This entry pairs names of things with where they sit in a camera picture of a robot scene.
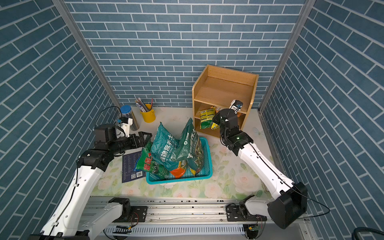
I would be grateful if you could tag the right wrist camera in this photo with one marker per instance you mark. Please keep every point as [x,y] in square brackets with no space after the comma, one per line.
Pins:
[236,106]

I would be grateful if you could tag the yellow green fertilizer bag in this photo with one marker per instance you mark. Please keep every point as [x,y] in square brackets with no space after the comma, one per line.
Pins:
[206,118]
[214,126]

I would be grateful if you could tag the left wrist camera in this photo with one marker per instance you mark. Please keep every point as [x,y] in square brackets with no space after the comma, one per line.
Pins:
[123,127]

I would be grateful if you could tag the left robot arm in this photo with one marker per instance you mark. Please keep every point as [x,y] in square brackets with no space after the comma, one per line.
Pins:
[110,141]

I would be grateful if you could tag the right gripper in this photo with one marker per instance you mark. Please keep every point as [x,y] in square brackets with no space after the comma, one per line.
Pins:
[216,119]

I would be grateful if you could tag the shiny metal cylinder blue lid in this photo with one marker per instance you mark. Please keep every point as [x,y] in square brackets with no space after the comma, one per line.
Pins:
[128,117]

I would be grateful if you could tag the dark green soil bag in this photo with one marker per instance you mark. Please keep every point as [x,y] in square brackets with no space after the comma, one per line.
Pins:
[190,150]

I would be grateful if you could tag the teal plastic basket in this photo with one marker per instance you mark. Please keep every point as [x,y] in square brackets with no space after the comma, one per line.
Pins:
[205,173]

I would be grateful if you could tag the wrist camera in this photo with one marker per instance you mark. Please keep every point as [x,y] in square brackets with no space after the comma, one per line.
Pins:
[123,127]
[236,106]

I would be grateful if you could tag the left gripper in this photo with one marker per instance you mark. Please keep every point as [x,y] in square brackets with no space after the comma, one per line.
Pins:
[141,141]

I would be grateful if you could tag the small green red-lettered soil bag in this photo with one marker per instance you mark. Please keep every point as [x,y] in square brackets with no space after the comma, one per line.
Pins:
[147,163]

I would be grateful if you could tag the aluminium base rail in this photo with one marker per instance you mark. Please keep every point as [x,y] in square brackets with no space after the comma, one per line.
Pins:
[181,217]

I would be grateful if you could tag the pens in cup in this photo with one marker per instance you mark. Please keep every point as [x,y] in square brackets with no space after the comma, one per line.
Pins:
[144,108]

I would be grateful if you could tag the yellow pen cup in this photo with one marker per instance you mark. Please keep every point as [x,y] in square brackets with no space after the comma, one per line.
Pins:
[149,116]

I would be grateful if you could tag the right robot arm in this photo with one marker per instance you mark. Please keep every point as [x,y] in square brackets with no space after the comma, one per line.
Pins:
[290,199]

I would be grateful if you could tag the orange white fertilizer bag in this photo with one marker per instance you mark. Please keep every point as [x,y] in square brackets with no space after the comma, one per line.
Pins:
[217,109]

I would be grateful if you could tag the dark blue book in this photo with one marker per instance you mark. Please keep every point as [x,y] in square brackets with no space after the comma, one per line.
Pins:
[129,172]

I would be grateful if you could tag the wooden three-tier shelf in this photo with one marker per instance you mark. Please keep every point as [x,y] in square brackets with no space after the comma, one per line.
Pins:
[217,86]

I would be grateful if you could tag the teal and orange soil bag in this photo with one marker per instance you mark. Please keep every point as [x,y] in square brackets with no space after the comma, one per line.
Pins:
[164,152]

